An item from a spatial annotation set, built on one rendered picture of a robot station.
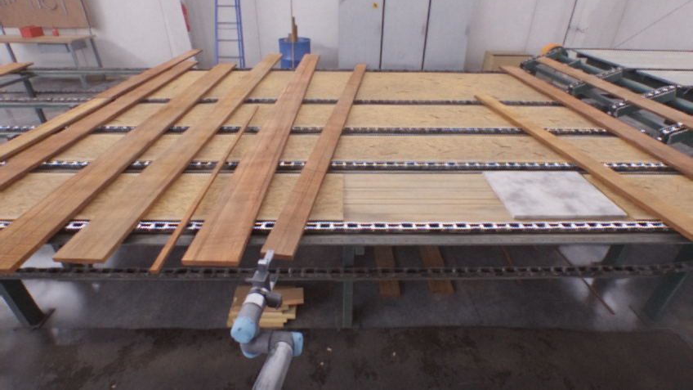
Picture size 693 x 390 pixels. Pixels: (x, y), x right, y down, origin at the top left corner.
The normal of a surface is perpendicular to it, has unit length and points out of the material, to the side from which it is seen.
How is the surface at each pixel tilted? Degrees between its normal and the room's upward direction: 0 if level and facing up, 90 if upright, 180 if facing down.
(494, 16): 89
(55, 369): 0
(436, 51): 90
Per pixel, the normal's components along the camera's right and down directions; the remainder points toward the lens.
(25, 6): 0.02, 0.50
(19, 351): 0.01, -0.87
